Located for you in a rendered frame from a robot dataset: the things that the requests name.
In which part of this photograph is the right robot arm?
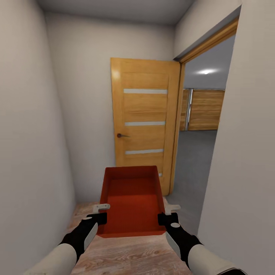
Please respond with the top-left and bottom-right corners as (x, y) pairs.
(157, 89), (247, 275)

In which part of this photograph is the storage box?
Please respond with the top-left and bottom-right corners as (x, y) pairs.
(96, 166), (167, 238)

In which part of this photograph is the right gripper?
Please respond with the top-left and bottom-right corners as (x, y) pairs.
(157, 212), (179, 225)

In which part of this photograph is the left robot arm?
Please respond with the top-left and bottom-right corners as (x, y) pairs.
(23, 204), (110, 275)

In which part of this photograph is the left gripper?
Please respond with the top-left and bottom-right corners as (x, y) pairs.
(87, 213), (107, 226)

